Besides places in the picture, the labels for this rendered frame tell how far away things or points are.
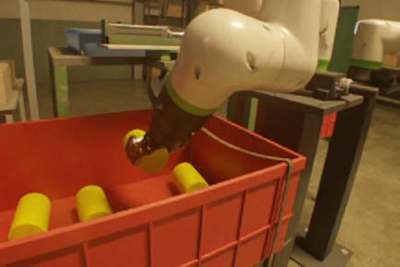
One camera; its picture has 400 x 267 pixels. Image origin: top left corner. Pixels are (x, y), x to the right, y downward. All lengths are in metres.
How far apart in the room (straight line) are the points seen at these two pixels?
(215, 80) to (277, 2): 0.16
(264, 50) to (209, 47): 0.07
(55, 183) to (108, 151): 0.15
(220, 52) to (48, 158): 0.51
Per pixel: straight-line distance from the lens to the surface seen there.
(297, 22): 0.40
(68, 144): 0.68
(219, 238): 0.44
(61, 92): 0.97
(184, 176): 0.68
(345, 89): 0.67
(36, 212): 0.61
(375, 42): 1.17
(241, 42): 0.31
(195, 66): 0.32
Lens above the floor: 1.03
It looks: 17 degrees down
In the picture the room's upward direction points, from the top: 4 degrees clockwise
